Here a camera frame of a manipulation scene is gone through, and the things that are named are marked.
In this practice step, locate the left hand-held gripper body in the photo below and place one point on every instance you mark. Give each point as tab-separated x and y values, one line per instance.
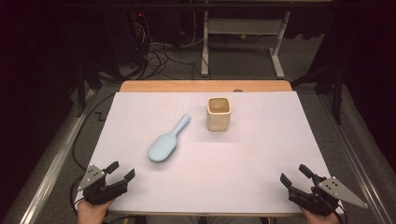
99	193

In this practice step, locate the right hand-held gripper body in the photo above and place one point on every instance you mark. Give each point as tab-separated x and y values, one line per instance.
314	200

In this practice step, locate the light blue hairbrush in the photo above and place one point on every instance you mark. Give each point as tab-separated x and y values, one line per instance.
163	146

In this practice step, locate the cream ceramic cup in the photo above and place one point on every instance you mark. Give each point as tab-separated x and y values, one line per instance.
219	121

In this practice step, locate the person's right hand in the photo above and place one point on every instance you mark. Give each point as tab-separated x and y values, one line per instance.
317	219

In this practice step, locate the person's left hand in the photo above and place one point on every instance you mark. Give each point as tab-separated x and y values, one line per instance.
91	214

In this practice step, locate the white paper sheet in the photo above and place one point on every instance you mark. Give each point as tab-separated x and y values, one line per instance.
249	161

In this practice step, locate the black metal stand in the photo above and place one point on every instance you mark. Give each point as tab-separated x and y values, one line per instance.
81	90
337	99

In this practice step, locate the grey round table grommet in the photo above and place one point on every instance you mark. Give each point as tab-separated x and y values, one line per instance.
238	90

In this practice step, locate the dark equipment rack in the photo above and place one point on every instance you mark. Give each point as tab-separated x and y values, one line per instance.
124	37

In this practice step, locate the small yellow ball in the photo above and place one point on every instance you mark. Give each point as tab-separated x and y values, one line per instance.
243	36

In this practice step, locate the grey metal floor rail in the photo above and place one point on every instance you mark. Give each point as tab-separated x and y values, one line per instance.
53	174
353	155

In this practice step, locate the white metal desk frame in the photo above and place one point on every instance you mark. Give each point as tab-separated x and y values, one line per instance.
243	26

